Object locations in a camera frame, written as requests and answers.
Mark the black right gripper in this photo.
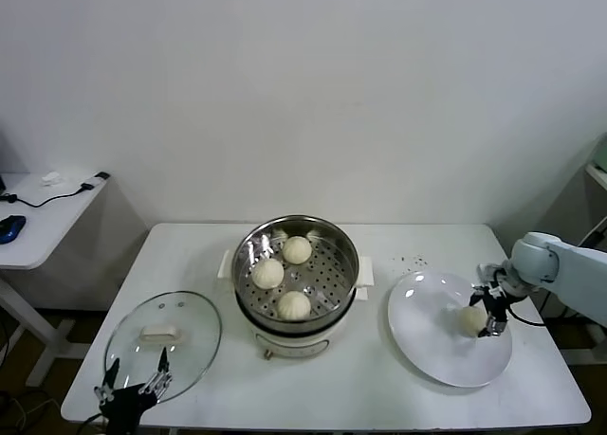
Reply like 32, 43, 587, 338
469, 284, 513, 339

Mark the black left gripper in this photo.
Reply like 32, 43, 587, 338
93, 348, 174, 435

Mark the white steamed baozi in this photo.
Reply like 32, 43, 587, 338
251, 258, 285, 290
276, 290, 312, 321
457, 305, 488, 337
282, 235, 313, 265

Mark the round glass pot lid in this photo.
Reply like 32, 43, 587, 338
103, 290, 223, 406

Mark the steel perforated steamer basket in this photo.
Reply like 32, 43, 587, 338
216, 215, 376, 325

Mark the white round plate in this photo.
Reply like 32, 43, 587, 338
386, 269, 514, 389

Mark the white electric cooker base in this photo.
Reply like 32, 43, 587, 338
234, 287, 369, 361

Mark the white side table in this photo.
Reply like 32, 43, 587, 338
0, 172, 148, 389

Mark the pale green box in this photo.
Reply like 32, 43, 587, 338
586, 134, 607, 173

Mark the blue computer mouse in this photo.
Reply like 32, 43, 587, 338
0, 214, 28, 245

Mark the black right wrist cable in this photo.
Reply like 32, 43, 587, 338
506, 295, 546, 326

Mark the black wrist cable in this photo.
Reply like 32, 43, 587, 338
506, 295, 546, 326
70, 413, 103, 435

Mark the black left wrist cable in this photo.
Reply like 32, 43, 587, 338
70, 413, 103, 435

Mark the thin black desk cable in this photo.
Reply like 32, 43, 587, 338
0, 182, 92, 209

